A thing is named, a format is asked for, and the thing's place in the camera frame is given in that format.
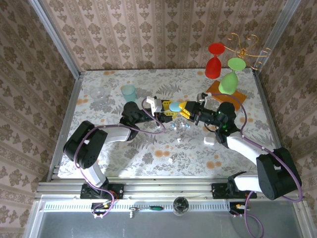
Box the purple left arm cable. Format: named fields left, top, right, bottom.
left=74, top=98, right=166, bottom=219

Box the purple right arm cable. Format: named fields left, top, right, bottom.
left=209, top=93, right=304, bottom=238

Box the gold rack with wooden base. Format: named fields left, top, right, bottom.
left=206, top=33, right=273, bottom=112

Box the clear plastic cup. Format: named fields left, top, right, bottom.
left=89, top=86, right=106, bottom=100

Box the black cable connector box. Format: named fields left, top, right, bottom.
left=229, top=202, right=251, bottom=216
left=91, top=202, right=112, bottom=219

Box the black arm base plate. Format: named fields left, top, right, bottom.
left=211, top=182, right=258, bottom=199
left=80, top=182, right=124, bottom=199

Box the teal plastic cup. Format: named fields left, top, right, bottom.
left=120, top=84, right=137, bottom=102

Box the dark round lens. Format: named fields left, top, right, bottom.
left=172, top=196, right=190, bottom=216

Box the aluminium frame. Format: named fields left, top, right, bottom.
left=27, top=0, right=308, bottom=201

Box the green wine glass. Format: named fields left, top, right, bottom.
left=218, top=57, right=247, bottom=95

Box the red wine glass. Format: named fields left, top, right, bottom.
left=205, top=42, right=226, bottom=80

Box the green handled screwdriver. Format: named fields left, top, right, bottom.
left=128, top=205, right=163, bottom=219

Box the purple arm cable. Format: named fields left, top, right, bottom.
left=209, top=93, right=304, bottom=238
left=74, top=98, right=166, bottom=219

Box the white slotted cable duct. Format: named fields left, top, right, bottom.
left=43, top=201, right=231, bottom=211

